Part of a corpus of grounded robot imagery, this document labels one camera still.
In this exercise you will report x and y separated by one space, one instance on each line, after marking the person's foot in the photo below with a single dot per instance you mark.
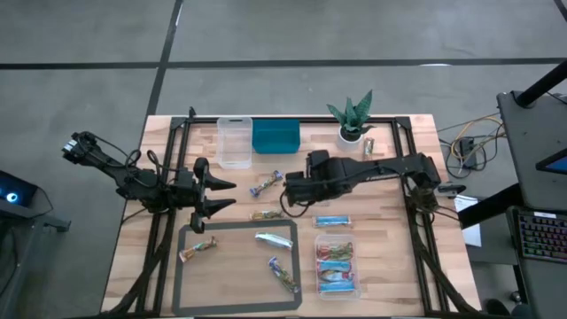
496 308

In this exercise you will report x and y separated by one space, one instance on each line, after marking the grey side stand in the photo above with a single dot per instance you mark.
44 221

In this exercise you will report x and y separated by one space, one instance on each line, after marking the shiny blue foil bar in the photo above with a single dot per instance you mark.
332 220

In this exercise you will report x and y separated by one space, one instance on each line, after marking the black screen with blue display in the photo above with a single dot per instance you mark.
556 165

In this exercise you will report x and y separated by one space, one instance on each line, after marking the teal plastic bin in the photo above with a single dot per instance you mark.
274 137

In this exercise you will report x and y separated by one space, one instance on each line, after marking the dark grey workstation desk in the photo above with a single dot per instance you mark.
531 142

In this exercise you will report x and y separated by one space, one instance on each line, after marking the black pole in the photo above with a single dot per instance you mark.
545 82

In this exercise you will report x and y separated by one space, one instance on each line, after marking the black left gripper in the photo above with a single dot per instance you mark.
188 192

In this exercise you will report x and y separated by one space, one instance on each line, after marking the black power adapter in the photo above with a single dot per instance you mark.
467 146

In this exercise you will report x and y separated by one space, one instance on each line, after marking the black computer with blue light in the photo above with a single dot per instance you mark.
17 190

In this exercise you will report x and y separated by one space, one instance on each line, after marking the purple granola bar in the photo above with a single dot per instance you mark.
266 183
283 275

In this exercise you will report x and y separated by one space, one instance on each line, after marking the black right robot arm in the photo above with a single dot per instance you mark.
390 166

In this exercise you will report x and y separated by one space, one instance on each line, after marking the black aluminium table frame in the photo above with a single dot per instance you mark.
319 120

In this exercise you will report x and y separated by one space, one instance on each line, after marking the grey caster wheel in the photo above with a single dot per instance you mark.
516 295

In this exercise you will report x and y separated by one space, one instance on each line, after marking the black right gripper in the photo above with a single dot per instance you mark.
319 184

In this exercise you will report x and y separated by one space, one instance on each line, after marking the tan mat with grey border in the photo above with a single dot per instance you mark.
235 274

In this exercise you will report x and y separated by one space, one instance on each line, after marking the clear tall plastic bin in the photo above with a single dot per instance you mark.
235 142

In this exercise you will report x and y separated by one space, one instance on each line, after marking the green plant in white pot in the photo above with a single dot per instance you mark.
350 117

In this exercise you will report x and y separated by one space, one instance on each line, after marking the blue and silver granola bar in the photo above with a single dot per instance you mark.
274 241

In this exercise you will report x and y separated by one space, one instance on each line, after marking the white paper sheet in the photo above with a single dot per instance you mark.
473 235

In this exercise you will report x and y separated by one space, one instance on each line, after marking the clear shallow plastic container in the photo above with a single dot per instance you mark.
337 239

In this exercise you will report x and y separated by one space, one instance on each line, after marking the brown granola bar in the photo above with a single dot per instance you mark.
266 215
368 146
197 249

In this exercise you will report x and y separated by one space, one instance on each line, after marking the backlit computer keyboard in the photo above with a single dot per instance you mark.
545 237

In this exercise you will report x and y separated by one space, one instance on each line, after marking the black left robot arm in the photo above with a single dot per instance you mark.
124 177

